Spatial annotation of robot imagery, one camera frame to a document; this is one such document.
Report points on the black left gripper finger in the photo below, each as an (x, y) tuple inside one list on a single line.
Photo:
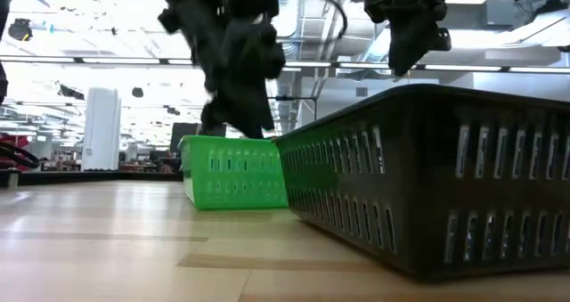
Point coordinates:
[(200, 39), (249, 79)]

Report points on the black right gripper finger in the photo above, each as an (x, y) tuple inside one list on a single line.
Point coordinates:
[(407, 43)]

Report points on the green plastic basket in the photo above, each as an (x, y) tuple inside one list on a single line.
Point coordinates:
[(233, 173)]

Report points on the black plastic basket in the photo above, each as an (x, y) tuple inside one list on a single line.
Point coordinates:
[(427, 204)]

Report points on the long ceiling light strip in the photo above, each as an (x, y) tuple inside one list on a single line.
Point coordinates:
[(490, 68), (120, 61)]

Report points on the black monitor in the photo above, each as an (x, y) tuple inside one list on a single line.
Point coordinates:
[(184, 135)]

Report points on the white building pillar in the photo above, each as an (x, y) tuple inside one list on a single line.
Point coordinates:
[(101, 128)]

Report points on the red object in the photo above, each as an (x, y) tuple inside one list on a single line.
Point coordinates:
[(13, 138)]

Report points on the grey metal block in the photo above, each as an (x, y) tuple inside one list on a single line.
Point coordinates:
[(11, 178)]

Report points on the black ceiling-hung camera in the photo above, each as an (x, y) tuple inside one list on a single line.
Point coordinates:
[(71, 92), (19, 29), (137, 92)]

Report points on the black aluminium table frame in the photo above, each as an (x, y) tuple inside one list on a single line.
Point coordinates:
[(89, 178)]

